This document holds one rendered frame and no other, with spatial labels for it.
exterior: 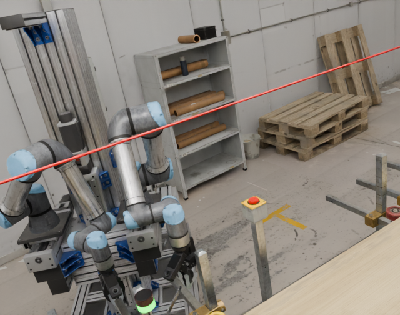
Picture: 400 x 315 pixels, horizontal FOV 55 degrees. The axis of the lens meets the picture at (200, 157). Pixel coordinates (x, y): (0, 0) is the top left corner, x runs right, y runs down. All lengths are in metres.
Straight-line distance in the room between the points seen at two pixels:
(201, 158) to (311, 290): 3.32
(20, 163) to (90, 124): 0.53
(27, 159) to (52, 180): 2.38
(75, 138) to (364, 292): 1.42
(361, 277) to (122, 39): 3.18
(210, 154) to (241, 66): 1.15
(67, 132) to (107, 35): 2.15
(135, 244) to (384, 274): 1.08
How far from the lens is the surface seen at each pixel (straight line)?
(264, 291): 1.73
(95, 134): 2.03
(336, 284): 1.59
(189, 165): 4.60
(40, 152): 1.64
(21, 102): 3.78
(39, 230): 2.09
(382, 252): 1.75
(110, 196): 2.17
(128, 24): 4.09
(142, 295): 1.35
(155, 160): 1.80
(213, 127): 4.36
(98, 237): 1.59
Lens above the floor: 1.97
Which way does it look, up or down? 22 degrees down
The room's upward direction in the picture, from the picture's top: 11 degrees counter-clockwise
